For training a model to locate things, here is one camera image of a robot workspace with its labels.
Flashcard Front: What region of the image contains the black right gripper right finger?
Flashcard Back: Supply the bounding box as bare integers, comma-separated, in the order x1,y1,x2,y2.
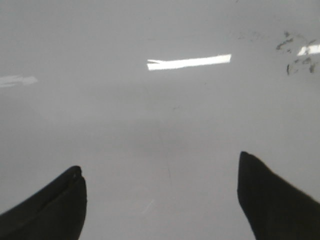
237,151,320,240

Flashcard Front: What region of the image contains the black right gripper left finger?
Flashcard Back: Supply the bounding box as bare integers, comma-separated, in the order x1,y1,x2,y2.
0,165,87,240

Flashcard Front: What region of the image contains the white whiteboard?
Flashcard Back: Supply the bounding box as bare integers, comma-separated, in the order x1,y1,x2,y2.
0,0,320,240

